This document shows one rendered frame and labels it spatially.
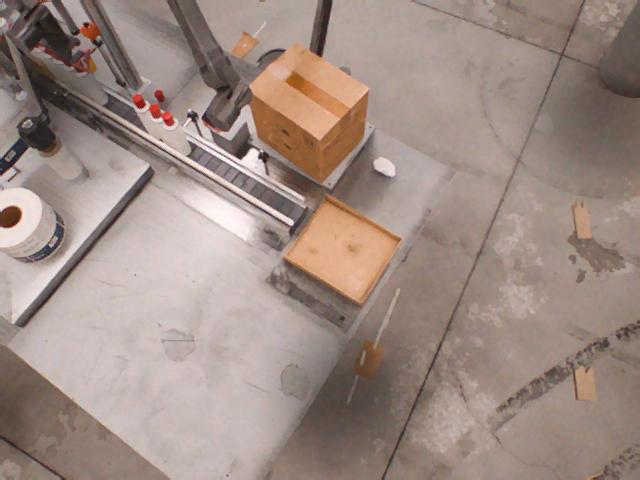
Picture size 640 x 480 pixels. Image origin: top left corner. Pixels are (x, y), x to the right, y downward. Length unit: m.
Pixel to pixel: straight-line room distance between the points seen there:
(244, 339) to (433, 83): 2.05
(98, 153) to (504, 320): 1.92
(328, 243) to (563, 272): 1.45
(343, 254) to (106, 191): 0.84
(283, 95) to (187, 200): 0.50
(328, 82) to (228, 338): 0.85
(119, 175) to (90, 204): 0.14
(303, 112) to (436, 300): 1.30
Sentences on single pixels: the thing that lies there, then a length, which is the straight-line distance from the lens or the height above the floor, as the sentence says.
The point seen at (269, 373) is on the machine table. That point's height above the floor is 0.83.
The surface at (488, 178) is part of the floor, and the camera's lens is 2.80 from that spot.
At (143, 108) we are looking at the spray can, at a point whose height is 1.05.
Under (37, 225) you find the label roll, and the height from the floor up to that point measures 1.02.
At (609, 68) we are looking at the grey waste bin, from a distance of 3.37.
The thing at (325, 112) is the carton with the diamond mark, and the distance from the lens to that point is 1.51.
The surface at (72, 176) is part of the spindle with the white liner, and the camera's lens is 1.83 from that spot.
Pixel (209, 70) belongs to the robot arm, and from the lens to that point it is 1.29.
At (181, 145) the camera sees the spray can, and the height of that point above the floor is 0.95.
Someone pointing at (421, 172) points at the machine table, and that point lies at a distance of 1.76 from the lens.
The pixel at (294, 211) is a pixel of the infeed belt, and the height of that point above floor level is 0.88.
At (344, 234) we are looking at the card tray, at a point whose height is 0.83.
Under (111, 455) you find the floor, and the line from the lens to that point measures 2.54.
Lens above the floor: 2.33
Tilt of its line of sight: 69 degrees down
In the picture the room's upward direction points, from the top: 4 degrees counter-clockwise
